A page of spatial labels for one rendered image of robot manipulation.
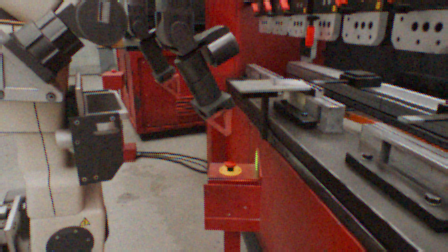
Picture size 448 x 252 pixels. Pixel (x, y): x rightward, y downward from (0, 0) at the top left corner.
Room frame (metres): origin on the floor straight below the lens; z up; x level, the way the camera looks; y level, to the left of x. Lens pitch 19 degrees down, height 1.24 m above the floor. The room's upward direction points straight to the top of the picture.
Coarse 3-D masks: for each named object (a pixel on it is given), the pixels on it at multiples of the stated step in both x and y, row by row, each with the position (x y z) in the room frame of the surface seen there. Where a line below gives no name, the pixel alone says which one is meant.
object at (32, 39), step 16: (48, 16) 0.52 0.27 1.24; (16, 32) 0.50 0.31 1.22; (32, 32) 0.50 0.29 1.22; (48, 32) 0.51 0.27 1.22; (64, 32) 0.51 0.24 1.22; (16, 48) 0.46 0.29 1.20; (32, 48) 0.49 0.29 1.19; (48, 48) 0.50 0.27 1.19; (64, 48) 0.52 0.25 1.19; (80, 48) 0.55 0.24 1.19; (32, 64) 0.47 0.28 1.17; (48, 64) 0.50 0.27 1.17; (64, 64) 0.52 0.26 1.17; (48, 80) 0.48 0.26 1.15
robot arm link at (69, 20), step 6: (72, 6) 0.53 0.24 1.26; (60, 12) 0.52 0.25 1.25; (66, 12) 0.53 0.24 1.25; (72, 12) 0.53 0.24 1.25; (60, 18) 0.52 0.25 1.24; (66, 18) 0.53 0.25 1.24; (72, 18) 0.53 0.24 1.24; (66, 24) 0.53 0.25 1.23; (72, 24) 0.53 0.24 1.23; (72, 30) 0.53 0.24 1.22; (78, 30) 0.53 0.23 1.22; (78, 36) 0.53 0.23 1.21; (108, 48) 0.55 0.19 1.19
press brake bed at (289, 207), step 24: (240, 120) 1.63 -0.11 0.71; (240, 144) 1.62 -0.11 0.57; (264, 144) 1.21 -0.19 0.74; (264, 168) 1.20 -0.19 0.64; (288, 168) 0.95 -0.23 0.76; (264, 192) 1.18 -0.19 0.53; (288, 192) 0.94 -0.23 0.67; (312, 192) 0.79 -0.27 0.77; (264, 216) 1.17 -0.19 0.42; (288, 216) 0.93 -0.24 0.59; (312, 216) 0.77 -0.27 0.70; (336, 216) 0.67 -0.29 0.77; (264, 240) 1.16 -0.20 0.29; (288, 240) 0.91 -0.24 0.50; (312, 240) 0.75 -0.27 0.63; (336, 240) 0.64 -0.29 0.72; (360, 240) 0.58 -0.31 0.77
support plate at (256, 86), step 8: (256, 80) 1.27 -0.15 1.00; (264, 80) 1.27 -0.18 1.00; (280, 80) 1.27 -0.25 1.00; (288, 80) 1.27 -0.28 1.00; (240, 88) 1.12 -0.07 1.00; (248, 88) 1.12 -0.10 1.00; (256, 88) 1.12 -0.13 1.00; (264, 88) 1.12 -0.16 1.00; (272, 88) 1.12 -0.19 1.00; (280, 88) 1.12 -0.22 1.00; (288, 88) 1.12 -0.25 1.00; (296, 88) 1.12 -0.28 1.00; (304, 88) 1.13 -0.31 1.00
